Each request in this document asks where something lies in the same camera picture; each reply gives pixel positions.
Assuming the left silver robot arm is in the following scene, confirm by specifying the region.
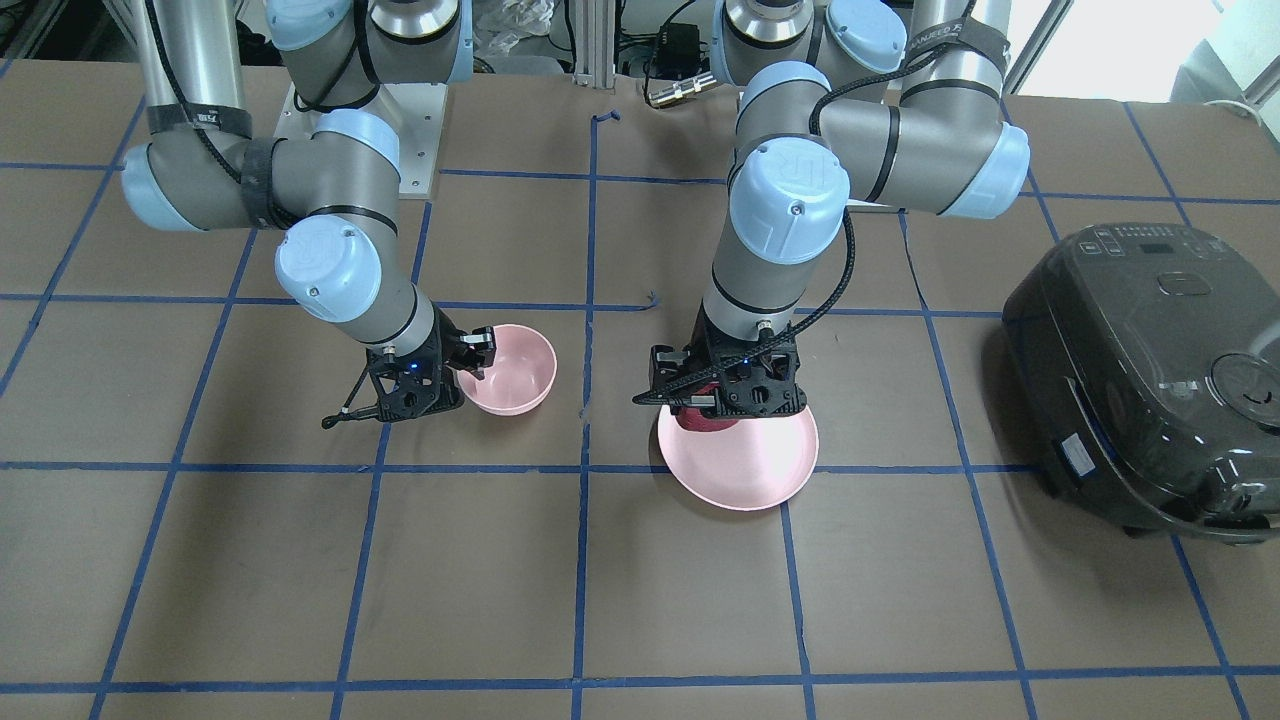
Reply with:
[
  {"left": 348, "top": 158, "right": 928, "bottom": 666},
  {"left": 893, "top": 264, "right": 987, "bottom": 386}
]
[{"left": 634, "top": 1, "right": 1030, "bottom": 421}]

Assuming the aluminium frame post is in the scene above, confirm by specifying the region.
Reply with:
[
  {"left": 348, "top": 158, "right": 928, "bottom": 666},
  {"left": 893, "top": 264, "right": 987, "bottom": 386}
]
[{"left": 568, "top": 0, "right": 618, "bottom": 90}]

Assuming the pink bowl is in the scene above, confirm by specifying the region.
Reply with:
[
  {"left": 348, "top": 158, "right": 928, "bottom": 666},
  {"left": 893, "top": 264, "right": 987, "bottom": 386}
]
[{"left": 456, "top": 324, "right": 558, "bottom": 416}]

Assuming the crumpled clear plastic bag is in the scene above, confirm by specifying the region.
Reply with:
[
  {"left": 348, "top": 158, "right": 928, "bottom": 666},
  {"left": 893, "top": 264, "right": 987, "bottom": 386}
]
[{"left": 472, "top": 1, "right": 557, "bottom": 58}]

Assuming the dark grey rice cooker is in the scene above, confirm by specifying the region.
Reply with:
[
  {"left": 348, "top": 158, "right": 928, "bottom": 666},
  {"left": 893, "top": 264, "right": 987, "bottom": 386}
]
[{"left": 1002, "top": 222, "right": 1279, "bottom": 544}]

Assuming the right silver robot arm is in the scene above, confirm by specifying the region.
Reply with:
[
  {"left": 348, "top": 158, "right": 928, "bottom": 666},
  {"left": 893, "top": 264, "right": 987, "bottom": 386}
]
[{"left": 122, "top": 1, "right": 497, "bottom": 428}]

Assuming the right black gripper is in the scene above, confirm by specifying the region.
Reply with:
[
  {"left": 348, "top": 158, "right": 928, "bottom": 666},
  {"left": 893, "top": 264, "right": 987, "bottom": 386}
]
[{"left": 362, "top": 318, "right": 497, "bottom": 423}]

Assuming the black power adapter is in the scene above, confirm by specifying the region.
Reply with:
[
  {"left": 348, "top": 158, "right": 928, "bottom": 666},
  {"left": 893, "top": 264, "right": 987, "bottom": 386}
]
[{"left": 652, "top": 22, "right": 701, "bottom": 67}]

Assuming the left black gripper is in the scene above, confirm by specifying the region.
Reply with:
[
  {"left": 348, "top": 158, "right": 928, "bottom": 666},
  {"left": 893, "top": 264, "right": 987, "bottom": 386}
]
[{"left": 650, "top": 310, "right": 808, "bottom": 419}]

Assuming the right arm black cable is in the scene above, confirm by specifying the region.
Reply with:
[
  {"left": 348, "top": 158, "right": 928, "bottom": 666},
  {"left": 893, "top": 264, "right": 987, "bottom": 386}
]
[{"left": 320, "top": 363, "right": 383, "bottom": 430}]

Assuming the silver cylindrical connector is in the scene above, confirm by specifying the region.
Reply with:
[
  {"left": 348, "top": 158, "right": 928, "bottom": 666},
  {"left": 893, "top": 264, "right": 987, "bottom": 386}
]
[{"left": 644, "top": 72, "right": 721, "bottom": 110}]

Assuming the pink plate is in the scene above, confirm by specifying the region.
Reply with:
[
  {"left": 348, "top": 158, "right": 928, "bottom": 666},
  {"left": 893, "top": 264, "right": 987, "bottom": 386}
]
[{"left": 655, "top": 409, "right": 819, "bottom": 511}]

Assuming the red apple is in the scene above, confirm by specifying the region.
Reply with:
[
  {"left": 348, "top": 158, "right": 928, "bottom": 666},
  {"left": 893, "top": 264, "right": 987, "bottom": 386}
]
[{"left": 675, "top": 380, "right": 740, "bottom": 433}]

